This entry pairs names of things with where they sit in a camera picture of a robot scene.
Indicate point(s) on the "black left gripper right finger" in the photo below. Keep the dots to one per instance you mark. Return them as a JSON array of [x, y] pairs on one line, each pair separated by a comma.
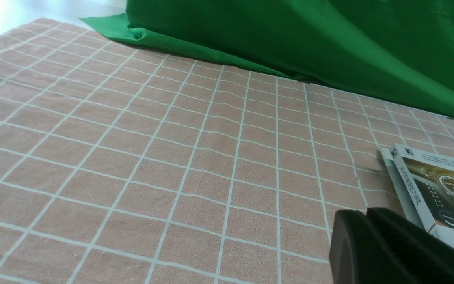
[[424, 257]]

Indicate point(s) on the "green backdrop cloth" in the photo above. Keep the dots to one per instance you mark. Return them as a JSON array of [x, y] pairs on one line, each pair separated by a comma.
[[401, 51]]

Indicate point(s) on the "top self-driving textbook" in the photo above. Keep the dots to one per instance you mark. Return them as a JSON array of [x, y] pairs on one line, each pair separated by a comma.
[[429, 180]]

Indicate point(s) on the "middle white book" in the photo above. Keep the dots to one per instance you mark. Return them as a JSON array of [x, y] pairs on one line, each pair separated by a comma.
[[400, 188]]

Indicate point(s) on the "pink checkered tablecloth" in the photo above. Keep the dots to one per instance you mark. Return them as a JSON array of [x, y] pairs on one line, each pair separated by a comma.
[[127, 166]]

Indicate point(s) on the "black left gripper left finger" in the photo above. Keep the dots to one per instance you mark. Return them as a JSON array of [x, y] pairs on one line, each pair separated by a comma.
[[359, 255]]

